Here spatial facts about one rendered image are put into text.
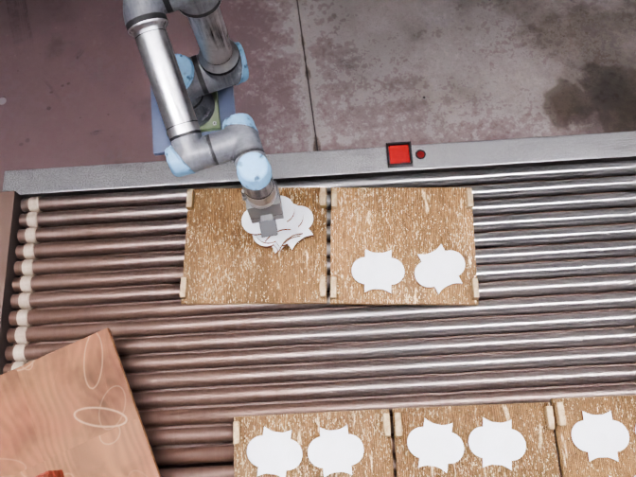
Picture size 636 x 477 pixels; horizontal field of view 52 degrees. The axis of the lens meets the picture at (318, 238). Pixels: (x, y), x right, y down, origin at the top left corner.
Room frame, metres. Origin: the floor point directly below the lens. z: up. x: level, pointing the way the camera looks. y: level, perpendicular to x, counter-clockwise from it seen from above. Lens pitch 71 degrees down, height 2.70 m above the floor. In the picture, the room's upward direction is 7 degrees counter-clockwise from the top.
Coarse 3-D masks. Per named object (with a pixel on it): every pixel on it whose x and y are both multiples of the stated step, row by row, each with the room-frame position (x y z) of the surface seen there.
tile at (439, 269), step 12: (432, 252) 0.52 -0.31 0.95; (444, 252) 0.51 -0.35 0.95; (456, 252) 0.51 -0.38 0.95; (420, 264) 0.48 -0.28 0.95; (432, 264) 0.48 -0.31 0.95; (444, 264) 0.48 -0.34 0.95; (456, 264) 0.47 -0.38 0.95; (420, 276) 0.45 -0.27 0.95; (432, 276) 0.45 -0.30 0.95; (444, 276) 0.44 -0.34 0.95; (456, 276) 0.44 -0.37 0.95; (444, 288) 0.41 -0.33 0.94
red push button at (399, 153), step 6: (390, 150) 0.85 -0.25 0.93; (396, 150) 0.85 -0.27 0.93; (402, 150) 0.85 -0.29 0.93; (408, 150) 0.85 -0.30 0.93; (390, 156) 0.83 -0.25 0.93; (396, 156) 0.83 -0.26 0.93; (402, 156) 0.83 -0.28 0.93; (408, 156) 0.83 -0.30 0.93; (390, 162) 0.82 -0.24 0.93; (396, 162) 0.81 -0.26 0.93; (402, 162) 0.81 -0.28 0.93; (408, 162) 0.81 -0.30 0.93
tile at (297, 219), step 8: (296, 208) 0.68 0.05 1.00; (296, 216) 0.65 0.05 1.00; (296, 224) 0.63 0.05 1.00; (280, 232) 0.61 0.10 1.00; (288, 232) 0.61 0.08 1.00; (296, 232) 0.61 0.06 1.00; (264, 240) 0.59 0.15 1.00; (272, 240) 0.59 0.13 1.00; (280, 240) 0.59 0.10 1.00; (280, 248) 0.57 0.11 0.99
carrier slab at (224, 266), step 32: (224, 192) 0.78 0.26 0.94; (288, 192) 0.76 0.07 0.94; (192, 224) 0.69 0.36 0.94; (224, 224) 0.68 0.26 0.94; (320, 224) 0.64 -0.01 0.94; (192, 256) 0.59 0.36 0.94; (224, 256) 0.58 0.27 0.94; (256, 256) 0.57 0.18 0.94; (288, 256) 0.56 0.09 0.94; (320, 256) 0.55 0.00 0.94; (192, 288) 0.50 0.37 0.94; (224, 288) 0.49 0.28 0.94; (256, 288) 0.48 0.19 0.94; (288, 288) 0.47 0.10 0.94
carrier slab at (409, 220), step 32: (352, 192) 0.73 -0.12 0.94; (384, 192) 0.72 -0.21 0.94; (416, 192) 0.71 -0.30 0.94; (448, 192) 0.69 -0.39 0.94; (352, 224) 0.63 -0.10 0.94; (384, 224) 0.62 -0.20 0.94; (416, 224) 0.61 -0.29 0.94; (448, 224) 0.60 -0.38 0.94; (352, 256) 0.53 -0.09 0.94; (416, 256) 0.51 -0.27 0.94; (352, 288) 0.44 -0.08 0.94; (416, 288) 0.42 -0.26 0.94; (448, 288) 0.41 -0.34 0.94
